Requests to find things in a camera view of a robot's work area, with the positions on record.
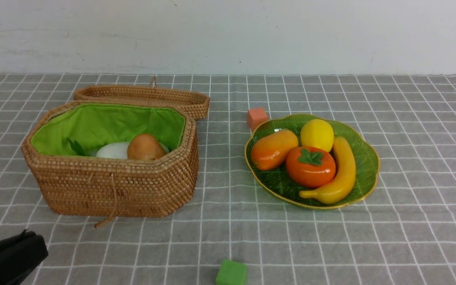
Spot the brown toy potato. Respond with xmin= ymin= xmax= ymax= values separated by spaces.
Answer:
xmin=127 ymin=133 xmax=167 ymax=161

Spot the grey checked tablecloth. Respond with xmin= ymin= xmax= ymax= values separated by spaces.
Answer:
xmin=0 ymin=74 xmax=456 ymax=285

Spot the green leaf-shaped glass plate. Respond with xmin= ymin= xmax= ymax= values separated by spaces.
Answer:
xmin=244 ymin=114 xmax=380 ymax=209

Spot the yellow toy banana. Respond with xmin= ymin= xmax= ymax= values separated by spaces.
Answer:
xmin=299 ymin=137 xmax=356 ymax=205

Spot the green foam cube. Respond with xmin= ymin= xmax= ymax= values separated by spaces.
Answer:
xmin=215 ymin=259 xmax=248 ymax=285

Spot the woven wicker basket green lining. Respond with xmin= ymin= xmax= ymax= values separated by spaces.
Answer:
xmin=21 ymin=100 xmax=199 ymax=228

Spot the orange toy mango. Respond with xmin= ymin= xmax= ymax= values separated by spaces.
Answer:
xmin=250 ymin=129 xmax=299 ymax=171

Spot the yellow toy lemon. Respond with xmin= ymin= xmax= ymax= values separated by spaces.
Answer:
xmin=300 ymin=119 xmax=334 ymax=153

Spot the orange foam cube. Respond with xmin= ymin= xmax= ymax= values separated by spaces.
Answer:
xmin=247 ymin=107 xmax=268 ymax=132

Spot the woven wicker basket lid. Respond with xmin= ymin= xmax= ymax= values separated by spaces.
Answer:
xmin=74 ymin=76 xmax=210 ymax=120

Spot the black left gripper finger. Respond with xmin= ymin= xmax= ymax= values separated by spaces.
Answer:
xmin=0 ymin=229 xmax=38 ymax=251
xmin=0 ymin=235 xmax=49 ymax=285

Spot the white toy radish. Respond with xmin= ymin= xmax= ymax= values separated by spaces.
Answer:
xmin=66 ymin=138 xmax=170 ymax=160

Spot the orange toy persimmon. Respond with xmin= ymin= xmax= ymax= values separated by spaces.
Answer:
xmin=285 ymin=146 xmax=336 ymax=189

